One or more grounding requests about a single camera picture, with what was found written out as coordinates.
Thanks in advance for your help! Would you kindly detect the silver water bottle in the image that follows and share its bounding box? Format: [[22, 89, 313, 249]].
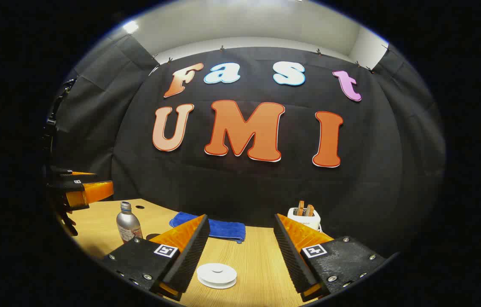
[[116, 201, 143, 243]]

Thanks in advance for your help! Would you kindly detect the white toaster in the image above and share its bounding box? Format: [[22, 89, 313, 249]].
[[287, 207, 322, 231]]

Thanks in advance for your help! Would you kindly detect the white teacup lid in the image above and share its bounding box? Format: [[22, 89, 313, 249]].
[[198, 263, 237, 281]]

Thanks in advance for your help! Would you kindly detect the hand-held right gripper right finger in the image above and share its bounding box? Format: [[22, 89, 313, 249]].
[[274, 213, 388, 302]]

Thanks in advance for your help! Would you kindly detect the black backdrop cloth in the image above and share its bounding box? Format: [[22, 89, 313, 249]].
[[51, 34, 447, 256]]

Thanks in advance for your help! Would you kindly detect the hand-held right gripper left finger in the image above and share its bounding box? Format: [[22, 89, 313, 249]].
[[103, 214, 211, 301]]

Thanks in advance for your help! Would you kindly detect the blue towel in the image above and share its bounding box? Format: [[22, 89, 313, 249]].
[[169, 211, 246, 243]]

